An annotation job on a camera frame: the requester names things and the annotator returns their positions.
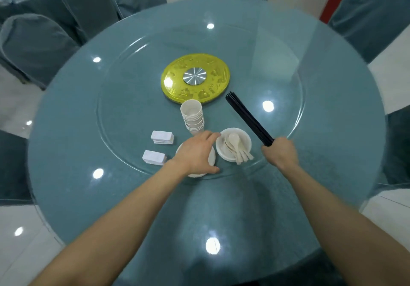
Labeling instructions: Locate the person's right hand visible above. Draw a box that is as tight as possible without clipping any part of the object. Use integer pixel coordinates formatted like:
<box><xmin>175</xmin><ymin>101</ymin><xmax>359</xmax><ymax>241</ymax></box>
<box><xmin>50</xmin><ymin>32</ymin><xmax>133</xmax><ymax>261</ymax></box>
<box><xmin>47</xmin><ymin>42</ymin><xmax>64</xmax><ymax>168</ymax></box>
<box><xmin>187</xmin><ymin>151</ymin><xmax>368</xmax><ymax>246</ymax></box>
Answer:
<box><xmin>261</xmin><ymin>137</ymin><xmax>300</xmax><ymax>170</ymax></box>

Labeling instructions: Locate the person's left hand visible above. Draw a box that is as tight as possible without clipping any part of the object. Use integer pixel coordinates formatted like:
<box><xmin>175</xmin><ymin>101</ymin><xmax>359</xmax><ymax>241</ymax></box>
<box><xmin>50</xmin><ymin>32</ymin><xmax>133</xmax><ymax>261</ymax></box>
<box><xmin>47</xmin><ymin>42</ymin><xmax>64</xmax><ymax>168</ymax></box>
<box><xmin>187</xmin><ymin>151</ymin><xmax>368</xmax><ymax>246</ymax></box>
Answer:
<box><xmin>172</xmin><ymin>131</ymin><xmax>222</xmax><ymax>177</ymax></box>

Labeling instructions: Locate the stack of white plates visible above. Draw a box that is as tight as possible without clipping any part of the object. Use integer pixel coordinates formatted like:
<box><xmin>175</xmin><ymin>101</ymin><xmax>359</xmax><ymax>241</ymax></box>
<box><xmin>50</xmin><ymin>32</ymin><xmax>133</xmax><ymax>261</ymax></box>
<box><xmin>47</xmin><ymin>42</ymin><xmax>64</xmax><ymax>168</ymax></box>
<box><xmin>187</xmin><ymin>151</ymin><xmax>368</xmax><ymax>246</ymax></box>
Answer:
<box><xmin>175</xmin><ymin>142</ymin><xmax>216</xmax><ymax>178</ymax></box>

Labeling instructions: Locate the bundle of black chopsticks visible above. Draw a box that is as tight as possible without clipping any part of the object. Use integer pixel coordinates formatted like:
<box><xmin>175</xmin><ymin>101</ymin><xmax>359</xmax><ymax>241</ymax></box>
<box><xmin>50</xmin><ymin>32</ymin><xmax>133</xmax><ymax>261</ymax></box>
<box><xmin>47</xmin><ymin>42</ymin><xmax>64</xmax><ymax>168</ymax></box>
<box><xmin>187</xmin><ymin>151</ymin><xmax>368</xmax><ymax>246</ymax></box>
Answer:
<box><xmin>225</xmin><ymin>91</ymin><xmax>275</xmax><ymax>147</ymax></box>

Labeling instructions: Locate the person's left forearm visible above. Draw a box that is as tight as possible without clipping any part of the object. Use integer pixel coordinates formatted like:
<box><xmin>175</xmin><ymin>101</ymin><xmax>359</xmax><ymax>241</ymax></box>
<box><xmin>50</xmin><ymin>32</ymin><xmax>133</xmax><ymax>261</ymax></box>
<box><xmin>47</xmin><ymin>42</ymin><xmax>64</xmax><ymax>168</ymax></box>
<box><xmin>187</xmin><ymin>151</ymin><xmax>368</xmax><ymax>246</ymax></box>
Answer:
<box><xmin>29</xmin><ymin>159</ymin><xmax>190</xmax><ymax>286</ymax></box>

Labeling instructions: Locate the person's right forearm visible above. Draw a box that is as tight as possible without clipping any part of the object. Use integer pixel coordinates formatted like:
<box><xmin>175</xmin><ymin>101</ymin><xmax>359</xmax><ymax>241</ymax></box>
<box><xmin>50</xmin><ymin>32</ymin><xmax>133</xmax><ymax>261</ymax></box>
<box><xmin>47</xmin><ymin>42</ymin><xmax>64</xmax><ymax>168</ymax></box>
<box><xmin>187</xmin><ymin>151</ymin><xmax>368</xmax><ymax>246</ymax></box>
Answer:
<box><xmin>276</xmin><ymin>161</ymin><xmax>410</xmax><ymax>286</ymax></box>

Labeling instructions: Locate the white spoon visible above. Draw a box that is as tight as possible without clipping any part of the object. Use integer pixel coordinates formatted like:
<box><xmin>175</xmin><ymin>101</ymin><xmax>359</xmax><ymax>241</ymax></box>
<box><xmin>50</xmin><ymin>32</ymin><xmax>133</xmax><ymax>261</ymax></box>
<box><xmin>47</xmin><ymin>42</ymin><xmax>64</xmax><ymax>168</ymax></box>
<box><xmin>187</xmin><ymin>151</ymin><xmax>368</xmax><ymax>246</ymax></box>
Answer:
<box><xmin>226</xmin><ymin>139</ymin><xmax>248</xmax><ymax>163</ymax></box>
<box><xmin>228</xmin><ymin>133</ymin><xmax>244</xmax><ymax>165</ymax></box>
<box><xmin>224</xmin><ymin>144</ymin><xmax>255</xmax><ymax>161</ymax></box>
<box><xmin>225</xmin><ymin>142</ymin><xmax>252</xmax><ymax>162</ymax></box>

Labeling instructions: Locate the stack of white bowls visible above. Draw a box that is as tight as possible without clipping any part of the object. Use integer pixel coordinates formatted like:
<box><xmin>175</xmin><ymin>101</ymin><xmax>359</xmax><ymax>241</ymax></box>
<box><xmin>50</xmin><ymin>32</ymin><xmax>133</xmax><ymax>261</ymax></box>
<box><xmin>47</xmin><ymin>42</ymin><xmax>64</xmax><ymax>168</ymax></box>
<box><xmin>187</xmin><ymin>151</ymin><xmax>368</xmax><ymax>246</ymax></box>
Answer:
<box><xmin>215</xmin><ymin>127</ymin><xmax>252</xmax><ymax>163</ymax></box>

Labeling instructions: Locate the stack of white cups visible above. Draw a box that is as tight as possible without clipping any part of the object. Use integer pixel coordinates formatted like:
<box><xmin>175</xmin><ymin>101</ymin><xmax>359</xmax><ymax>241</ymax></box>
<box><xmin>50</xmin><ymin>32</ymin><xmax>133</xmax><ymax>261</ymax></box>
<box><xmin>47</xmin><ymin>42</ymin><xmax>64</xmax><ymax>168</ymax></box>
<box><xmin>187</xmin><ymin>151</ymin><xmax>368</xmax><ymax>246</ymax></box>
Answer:
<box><xmin>180</xmin><ymin>99</ymin><xmax>205</xmax><ymax>136</ymax></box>

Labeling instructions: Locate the stack of white chopstick rests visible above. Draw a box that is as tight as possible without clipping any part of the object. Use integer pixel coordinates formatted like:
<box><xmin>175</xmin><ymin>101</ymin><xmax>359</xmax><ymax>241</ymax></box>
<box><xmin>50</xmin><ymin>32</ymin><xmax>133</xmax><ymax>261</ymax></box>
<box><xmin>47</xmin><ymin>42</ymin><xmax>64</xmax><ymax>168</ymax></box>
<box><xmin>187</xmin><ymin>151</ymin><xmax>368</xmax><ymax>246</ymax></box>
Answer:
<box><xmin>150</xmin><ymin>130</ymin><xmax>175</xmax><ymax>145</ymax></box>
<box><xmin>142</xmin><ymin>149</ymin><xmax>168</xmax><ymax>167</ymax></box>

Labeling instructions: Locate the teal tablecloth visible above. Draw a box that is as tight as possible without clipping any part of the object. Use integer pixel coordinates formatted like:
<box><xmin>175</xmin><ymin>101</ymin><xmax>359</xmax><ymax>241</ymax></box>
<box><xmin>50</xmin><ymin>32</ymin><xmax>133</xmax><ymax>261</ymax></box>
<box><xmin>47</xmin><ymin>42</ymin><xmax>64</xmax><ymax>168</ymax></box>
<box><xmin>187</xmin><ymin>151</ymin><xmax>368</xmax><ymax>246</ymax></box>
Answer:
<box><xmin>27</xmin><ymin>0</ymin><xmax>387</xmax><ymax>286</ymax></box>

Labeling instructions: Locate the yellow turntable base silver hub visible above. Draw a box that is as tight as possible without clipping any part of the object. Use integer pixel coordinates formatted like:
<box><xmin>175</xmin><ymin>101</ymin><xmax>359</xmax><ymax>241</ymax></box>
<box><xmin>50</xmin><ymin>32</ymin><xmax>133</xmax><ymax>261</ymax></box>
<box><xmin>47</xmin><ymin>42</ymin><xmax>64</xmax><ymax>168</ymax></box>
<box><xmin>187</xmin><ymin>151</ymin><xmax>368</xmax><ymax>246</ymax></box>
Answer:
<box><xmin>160</xmin><ymin>53</ymin><xmax>231</xmax><ymax>105</ymax></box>

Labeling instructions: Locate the round glass turntable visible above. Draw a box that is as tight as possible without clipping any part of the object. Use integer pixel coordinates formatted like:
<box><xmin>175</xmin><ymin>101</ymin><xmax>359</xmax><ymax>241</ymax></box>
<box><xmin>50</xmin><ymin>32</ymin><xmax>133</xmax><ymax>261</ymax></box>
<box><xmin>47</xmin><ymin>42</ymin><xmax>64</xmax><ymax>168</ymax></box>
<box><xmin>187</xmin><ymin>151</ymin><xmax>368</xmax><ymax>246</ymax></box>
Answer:
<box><xmin>96</xmin><ymin>23</ymin><xmax>305</xmax><ymax>181</ymax></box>

